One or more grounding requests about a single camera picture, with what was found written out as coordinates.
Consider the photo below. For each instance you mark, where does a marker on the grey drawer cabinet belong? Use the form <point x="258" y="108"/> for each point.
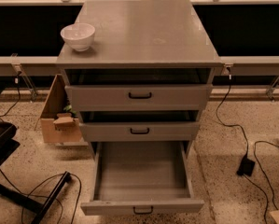
<point x="148" y="42"/>

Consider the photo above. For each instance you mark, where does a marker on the grey top drawer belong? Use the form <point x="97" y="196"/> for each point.
<point x="138" y="97"/>

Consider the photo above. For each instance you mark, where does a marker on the grey middle drawer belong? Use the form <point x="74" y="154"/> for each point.
<point x="139" y="131"/>

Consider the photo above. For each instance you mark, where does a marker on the grey open bottom drawer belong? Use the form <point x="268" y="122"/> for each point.
<point x="141" y="178"/>

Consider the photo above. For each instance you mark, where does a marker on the cardboard box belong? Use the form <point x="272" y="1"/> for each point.
<point x="55" y="126"/>

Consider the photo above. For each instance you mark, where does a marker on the white ceramic bowl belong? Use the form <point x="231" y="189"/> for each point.
<point x="78" y="36"/>

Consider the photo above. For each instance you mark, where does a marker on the grey metal railing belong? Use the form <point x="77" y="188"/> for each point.
<point x="24" y="62"/>

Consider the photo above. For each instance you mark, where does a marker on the black power adapter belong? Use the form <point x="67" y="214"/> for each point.
<point x="246" y="167"/>

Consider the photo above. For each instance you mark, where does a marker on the black chair base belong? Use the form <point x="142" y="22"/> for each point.
<point x="35" y="166"/>

